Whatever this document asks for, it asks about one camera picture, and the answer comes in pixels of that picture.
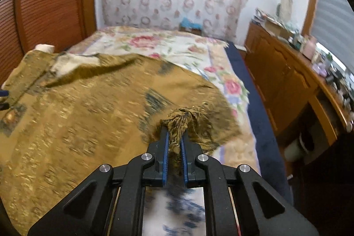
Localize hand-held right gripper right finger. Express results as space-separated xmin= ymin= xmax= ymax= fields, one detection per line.
xmin=181 ymin=134 xmax=319 ymax=236

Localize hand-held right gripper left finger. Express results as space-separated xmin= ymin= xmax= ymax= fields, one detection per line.
xmin=28 ymin=126 xmax=169 ymax=236

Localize golden brown patterned garment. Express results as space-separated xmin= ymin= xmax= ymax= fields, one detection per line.
xmin=0 ymin=51 xmax=241 ymax=236

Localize beige folded cloth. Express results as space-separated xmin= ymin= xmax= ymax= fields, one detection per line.
xmin=35 ymin=44 xmax=55 ymax=54

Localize navy mattress side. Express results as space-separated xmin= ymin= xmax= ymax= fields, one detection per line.
xmin=225 ymin=41 xmax=294 ymax=203

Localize wooden slatted wardrobe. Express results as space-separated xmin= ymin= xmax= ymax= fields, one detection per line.
xmin=0 ymin=0 xmax=98 ymax=87

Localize white round bin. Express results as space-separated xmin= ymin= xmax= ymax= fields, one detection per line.
xmin=283 ymin=132 xmax=316 ymax=162

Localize floral bed blanket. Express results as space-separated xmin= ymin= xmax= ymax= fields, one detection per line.
xmin=68 ymin=26 xmax=262 ymax=173

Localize wooden sideboard cabinet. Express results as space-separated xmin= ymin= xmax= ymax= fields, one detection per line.
xmin=245 ymin=22 xmax=354 ymax=142

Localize blue box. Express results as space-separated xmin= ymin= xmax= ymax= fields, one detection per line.
xmin=179 ymin=17 xmax=204 ymax=35

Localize clutter of small items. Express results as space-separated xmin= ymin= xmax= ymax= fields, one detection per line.
xmin=253 ymin=8 xmax=354 ymax=115

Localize grey window blinds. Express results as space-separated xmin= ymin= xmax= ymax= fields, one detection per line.
xmin=307 ymin=0 xmax=354 ymax=65

